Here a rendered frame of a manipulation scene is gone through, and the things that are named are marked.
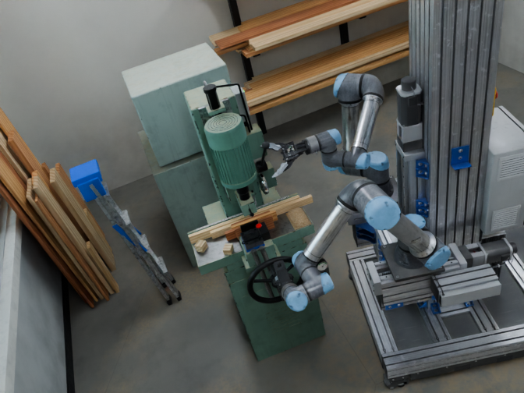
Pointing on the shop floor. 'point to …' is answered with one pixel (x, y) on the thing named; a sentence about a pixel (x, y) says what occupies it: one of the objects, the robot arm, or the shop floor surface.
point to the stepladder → (122, 224)
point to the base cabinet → (275, 319)
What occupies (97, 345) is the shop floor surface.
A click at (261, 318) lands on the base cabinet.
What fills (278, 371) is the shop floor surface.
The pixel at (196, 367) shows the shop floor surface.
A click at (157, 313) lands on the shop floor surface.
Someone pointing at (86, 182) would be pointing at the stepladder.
